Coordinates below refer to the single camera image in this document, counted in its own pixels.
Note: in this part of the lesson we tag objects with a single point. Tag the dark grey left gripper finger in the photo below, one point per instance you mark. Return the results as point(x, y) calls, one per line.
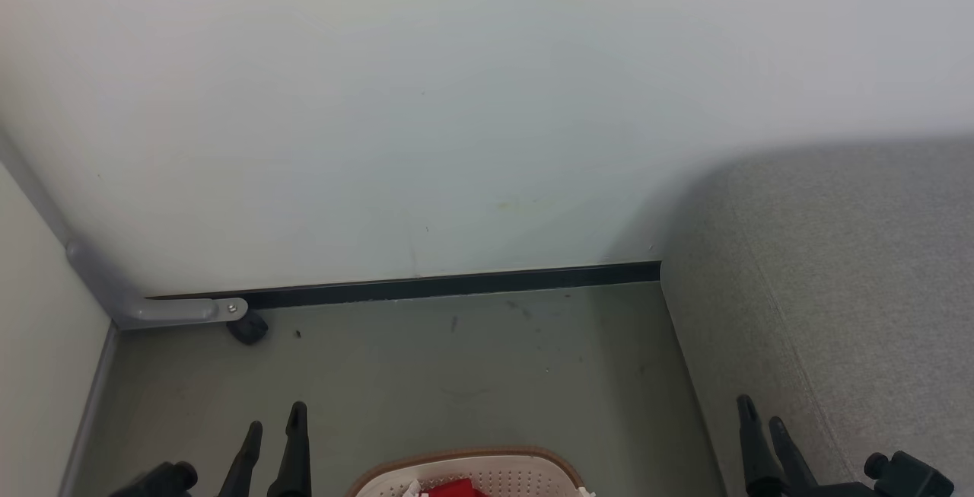
point(245, 466)
point(293, 459)

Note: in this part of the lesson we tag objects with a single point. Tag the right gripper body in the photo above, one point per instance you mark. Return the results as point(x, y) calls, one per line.
point(909, 482)

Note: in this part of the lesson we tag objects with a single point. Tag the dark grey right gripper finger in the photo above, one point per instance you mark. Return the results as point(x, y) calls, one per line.
point(757, 459)
point(795, 466)

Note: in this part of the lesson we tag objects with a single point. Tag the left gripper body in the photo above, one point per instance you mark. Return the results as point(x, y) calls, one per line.
point(163, 482)

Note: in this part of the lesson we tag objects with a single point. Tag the red jersey with navy number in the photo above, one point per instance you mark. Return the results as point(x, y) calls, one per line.
point(455, 489)

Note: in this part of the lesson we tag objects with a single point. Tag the cream perforated laundry basket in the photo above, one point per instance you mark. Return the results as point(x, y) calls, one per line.
point(517, 474)

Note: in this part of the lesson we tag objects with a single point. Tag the black caster wheel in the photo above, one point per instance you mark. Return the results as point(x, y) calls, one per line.
point(249, 329)

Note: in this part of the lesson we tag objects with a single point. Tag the grey fabric sofa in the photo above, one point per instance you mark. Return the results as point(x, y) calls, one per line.
point(852, 314)

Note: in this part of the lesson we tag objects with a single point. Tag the grey wall skirting strip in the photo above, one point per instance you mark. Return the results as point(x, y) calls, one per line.
point(87, 421)

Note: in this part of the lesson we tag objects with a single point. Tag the grey metal frame tube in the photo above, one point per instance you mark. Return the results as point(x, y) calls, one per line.
point(175, 310)

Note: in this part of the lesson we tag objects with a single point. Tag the black wall baseboard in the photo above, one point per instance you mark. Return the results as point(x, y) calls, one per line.
point(456, 285)

